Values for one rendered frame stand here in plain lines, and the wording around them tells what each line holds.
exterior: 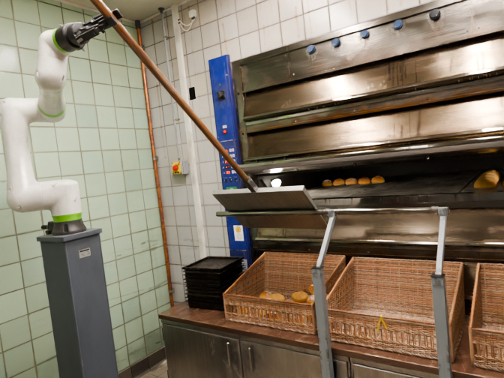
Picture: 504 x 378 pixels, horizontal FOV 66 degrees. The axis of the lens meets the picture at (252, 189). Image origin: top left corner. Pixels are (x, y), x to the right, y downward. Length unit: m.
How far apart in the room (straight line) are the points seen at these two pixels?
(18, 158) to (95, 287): 0.67
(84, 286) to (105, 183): 1.06
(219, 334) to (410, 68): 1.71
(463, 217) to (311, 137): 0.90
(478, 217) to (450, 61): 0.75
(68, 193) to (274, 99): 1.29
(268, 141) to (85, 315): 1.40
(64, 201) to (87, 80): 1.18
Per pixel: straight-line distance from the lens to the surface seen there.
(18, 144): 2.03
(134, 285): 3.04
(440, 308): 1.62
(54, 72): 1.67
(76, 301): 1.97
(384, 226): 2.22
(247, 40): 2.62
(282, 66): 2.47
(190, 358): 2.50
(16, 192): 1.96
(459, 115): 2.11
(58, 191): 1.95
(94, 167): 2.82
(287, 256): 2.48
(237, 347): 2.22
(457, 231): 2.14
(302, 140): 2.35
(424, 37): 2.20
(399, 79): 2.16
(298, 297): 2.37
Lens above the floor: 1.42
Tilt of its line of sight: 4 degrees down
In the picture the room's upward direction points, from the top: 6 degrees counter-clockwise
